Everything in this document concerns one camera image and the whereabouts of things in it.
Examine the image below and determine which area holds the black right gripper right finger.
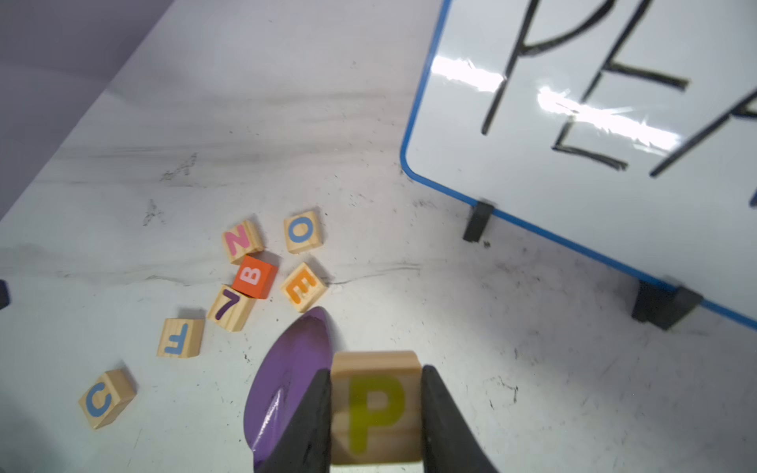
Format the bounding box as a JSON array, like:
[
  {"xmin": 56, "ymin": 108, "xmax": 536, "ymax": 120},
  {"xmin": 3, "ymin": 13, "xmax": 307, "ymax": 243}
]
[{"xmin": 421, "ymin": 365, "xmax": 497, "ymax": 472}]

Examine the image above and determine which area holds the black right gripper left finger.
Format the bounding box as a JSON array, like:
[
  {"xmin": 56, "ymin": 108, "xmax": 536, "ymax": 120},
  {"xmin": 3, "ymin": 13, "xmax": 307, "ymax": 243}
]
[{"xmin": 254, "ymin": 370, "xmax": 332, "ymax": 473}]

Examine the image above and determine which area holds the wooden block green P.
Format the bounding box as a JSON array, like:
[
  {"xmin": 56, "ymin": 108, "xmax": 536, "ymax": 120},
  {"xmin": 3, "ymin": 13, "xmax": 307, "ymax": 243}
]
[{"xmin": 330, "ymin": 351, "xmax": 422, "ymax": 465}]

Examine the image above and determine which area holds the wooden block orange E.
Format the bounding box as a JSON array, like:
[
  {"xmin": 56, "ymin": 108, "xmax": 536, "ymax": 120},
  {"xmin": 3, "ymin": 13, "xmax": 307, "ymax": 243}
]
[{"xmin": 281, "ymin": 262, "xmax": 327, "ymax": 313}]

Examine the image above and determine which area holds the blue framed whiteboard PEAR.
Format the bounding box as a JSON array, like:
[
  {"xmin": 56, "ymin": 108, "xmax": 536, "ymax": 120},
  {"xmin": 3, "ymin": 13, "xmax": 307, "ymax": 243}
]
[{"xmin": 400, "ymin": 1, "xmax": 756, "ymax": 325}]

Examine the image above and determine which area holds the wooden block purple 7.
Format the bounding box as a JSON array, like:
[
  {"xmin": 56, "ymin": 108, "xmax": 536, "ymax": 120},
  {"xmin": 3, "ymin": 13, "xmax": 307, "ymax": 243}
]
[{"xmin": 207, "ymin": 285, "xmax": 256, "ymax": 332}]

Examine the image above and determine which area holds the wooden block blue F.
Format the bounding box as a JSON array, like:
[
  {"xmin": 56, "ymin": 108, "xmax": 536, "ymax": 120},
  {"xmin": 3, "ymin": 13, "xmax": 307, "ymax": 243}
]
[{"xmin": 157, "ymin": 318, "xmax": 204, "ymax": 359}]

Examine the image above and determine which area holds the orange block white B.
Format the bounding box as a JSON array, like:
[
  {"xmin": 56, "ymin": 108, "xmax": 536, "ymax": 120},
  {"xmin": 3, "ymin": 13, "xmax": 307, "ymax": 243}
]
[{"xmin": 232, "ymin": 255, "xmax": 278, "ymax": 300}]

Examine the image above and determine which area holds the wooden block blue C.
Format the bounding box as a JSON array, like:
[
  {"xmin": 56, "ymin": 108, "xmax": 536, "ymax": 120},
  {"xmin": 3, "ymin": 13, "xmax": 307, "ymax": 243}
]
[{"xmin": 79, "ymin": 370, "xmax": 136, "ymax": 430}]

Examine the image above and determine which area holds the wooden block blue O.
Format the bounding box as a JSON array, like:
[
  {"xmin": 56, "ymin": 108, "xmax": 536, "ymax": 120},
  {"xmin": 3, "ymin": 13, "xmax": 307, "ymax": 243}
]
[{"xmin": 284, "ymin": 211, "xmax": 323, "ymax": 254}]

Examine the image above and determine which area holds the wooden block pink N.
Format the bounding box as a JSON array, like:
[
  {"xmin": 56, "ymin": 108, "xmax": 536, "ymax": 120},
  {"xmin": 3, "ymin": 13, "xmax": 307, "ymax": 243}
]
[{"xmin": 223, "ymin": 220, "xmax": 265, "ymax": 265}]

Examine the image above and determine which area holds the purple trowel pink handle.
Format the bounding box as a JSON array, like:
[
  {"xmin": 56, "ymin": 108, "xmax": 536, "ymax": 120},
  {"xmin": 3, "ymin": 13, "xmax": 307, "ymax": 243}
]
[{"xmin": 242, "ymin": 307, "xmax": 334, "ymax": 472}]

